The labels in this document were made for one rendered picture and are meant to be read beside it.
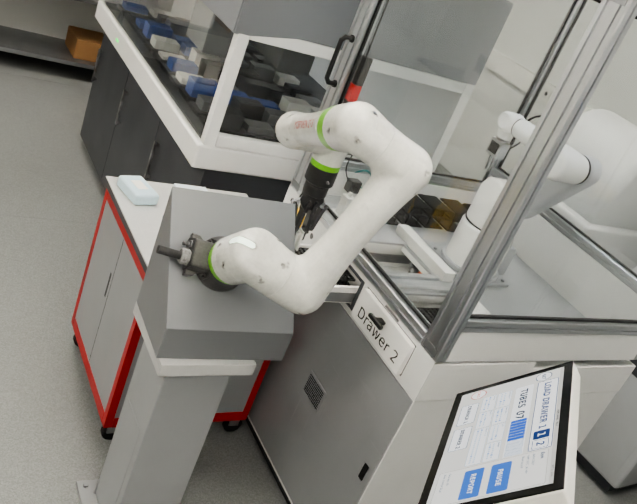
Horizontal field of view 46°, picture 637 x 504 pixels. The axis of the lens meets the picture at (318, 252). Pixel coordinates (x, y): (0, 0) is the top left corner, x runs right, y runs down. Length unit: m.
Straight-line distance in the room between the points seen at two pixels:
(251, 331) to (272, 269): 0.29
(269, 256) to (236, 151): 1.30
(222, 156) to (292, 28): 0.57
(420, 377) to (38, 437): 1.36
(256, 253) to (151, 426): 0.66
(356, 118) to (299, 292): 0.45
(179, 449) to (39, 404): 0.78
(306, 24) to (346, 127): 1.27
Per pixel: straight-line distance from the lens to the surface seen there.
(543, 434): 1.68
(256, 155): 3.12
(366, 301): 2.35
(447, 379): 2.22
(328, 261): 1.85
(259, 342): 2.10
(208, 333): 2.02
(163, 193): 2.86
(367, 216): 1.82
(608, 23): 1.88
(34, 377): 3.06
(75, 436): 2.86
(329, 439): 2.56
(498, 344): 2.25
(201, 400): 2.21
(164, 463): 2.35
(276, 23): 2.92
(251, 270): 1.81
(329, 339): 2.54
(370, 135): 1.74
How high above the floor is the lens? 1.98
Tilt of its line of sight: 25 degrees down
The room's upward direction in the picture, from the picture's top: 23 degrees clockwise
